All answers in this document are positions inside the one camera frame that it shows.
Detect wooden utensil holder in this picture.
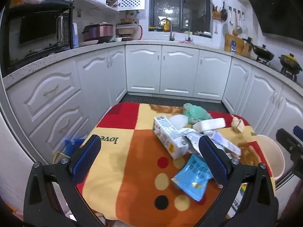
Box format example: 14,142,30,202
211,3,222,21

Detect black range hood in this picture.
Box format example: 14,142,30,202
245,0,303,37

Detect white foam block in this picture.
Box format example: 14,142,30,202
193,118,226,133

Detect pink plate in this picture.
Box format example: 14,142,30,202
79,40,99,48

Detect white plastic bucket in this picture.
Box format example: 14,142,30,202
256,134,285,180

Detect printed patchwork blanket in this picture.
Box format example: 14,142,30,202
76,102,276,223

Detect black dish rack with pots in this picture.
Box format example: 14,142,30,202
116,18,143,41

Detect white lower kitchen cabinets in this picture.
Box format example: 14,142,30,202
5,44,303,168

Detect blue plastic bag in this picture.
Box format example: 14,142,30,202
65,138,86,158

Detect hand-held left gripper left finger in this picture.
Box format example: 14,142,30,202
23,134,102,227

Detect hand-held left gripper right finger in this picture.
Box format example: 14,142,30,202
198,135,278,227

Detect dark kitchen window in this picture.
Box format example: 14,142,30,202
150,0,212,33

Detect hanging black frying pan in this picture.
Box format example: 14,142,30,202
220,2,228,22

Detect copper rice cooker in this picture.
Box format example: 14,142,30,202
82,22,114,43

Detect beige crumpled paper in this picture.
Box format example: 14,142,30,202
231,115,244,134

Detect white milk carton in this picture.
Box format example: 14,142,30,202
153,115,191,160

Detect black microwave oven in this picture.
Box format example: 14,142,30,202
2,0,74,69

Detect black wok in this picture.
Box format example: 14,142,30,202
242,37,275,61

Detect blue electric kettle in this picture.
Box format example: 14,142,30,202
72,23,80,49

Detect gas stove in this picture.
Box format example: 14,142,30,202
256,56,299,83

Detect wooden cutting board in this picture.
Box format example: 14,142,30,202
224,33,245,55

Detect metal sink faucet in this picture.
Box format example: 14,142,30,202
159,18,176,42

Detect blue snack packet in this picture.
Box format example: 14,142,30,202
171,154,214,202

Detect green knitted cloth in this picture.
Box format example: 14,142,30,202
183,103,212,125

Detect yellow lidded pot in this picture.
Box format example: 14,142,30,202
279,53,303,74

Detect white paper wrapper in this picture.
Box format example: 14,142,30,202
182,128,242,159

